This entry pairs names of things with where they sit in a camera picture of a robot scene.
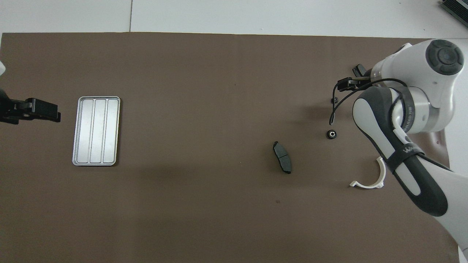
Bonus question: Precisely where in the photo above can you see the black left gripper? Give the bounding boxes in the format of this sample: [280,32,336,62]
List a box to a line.
[0,89,61,124]

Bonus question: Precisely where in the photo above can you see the silver ribbed metal tray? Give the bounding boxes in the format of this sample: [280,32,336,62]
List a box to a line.
[72,96,121,167]

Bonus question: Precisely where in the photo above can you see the long curved grey brake pad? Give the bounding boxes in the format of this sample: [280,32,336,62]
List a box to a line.
[272,141,293,175]

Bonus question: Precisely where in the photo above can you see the brown paper table mat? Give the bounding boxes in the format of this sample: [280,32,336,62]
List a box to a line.
[0,32,460,263]

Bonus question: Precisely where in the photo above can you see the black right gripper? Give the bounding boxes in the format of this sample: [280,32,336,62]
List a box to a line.
[337,75,374,92]

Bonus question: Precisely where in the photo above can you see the white half ring clamp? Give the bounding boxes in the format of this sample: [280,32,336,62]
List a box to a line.
[349,156,386,189]

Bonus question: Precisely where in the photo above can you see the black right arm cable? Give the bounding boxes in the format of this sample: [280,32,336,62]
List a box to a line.
[329,78,408,126]

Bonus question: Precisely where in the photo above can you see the dark grey finned device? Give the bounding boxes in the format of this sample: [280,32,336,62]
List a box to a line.
[441,0,468,28]

